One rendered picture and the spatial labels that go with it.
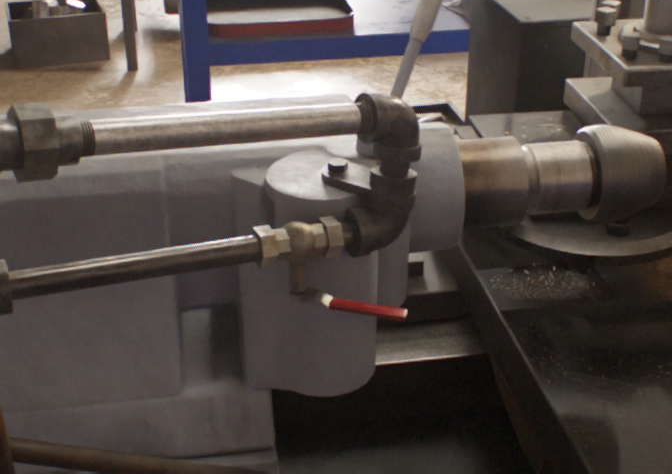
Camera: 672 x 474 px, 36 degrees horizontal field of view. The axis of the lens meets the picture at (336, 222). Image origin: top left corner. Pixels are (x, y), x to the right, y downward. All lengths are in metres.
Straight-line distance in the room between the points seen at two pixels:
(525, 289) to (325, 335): 0.35
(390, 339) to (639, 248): 0.29
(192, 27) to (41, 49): 2.06
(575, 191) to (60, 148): 0.48
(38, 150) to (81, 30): 4.03
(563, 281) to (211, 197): 0.45
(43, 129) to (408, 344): 0.64
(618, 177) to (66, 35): 3.86
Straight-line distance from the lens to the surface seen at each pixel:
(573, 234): 1.17
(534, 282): 1.11
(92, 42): 4.66
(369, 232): 0.74
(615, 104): 1.21
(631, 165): 0.94
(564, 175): 0.93
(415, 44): 0.83
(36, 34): 4.63
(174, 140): 0.65
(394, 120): 0.72
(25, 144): 0.61
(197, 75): 2.69
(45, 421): 0.86
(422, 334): 1.18
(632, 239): 1.17
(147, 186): 0.81
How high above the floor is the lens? 1.49
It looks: 28 degrees down
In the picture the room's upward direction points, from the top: straight up
